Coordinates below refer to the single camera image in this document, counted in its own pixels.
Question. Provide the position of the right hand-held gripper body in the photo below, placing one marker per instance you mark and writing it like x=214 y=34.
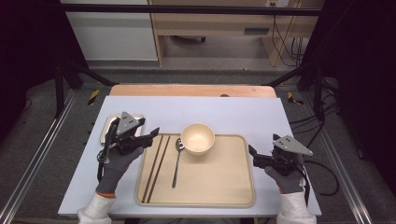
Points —
x=286 y=157

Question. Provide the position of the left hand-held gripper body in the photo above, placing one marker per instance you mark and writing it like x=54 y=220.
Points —
x=126 y=137

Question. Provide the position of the small beige square plate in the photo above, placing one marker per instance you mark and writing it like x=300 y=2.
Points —
x=105 y=132

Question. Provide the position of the dark brown chopstick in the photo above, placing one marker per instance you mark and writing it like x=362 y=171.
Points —
x=152 y=169
x=158 y=169

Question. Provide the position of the metal spoon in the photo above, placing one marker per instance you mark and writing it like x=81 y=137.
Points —
x=177 y=165

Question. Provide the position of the cream bowl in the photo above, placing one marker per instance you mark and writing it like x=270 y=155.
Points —
x=197 y=138

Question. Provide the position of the large beige tray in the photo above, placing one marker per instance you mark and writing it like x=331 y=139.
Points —
x=211 y=180

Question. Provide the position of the person's right hand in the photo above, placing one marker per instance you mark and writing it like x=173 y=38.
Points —
x=288 y=183

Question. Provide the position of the person's left hand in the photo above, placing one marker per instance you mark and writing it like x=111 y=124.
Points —
x=120 y=169

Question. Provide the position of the yellow black tape strip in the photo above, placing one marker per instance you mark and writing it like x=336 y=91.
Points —
x=93 y=97
x=291 y=98

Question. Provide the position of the wooden table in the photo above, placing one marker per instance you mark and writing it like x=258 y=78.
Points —
x=186 y=90

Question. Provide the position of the black metal stand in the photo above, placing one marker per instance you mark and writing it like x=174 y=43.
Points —
x=59 y=90
x=318 y=93

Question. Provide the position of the white cabinet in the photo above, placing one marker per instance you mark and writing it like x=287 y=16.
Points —
x=112 y=34

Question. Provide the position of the black curtain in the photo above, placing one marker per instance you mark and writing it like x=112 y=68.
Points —
x=28 y=46
x=364 y=77

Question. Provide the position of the light wooden desk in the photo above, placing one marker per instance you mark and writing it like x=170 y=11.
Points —
x=218 y=21

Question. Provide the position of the white power strip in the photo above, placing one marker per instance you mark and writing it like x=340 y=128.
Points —
x=277 y=2

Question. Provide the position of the aluminium rail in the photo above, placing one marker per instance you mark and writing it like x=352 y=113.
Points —
x=37 y=155
x=342 y=168

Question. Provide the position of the black horizontal frame bar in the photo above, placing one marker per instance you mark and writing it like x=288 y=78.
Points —
x=186 y=9

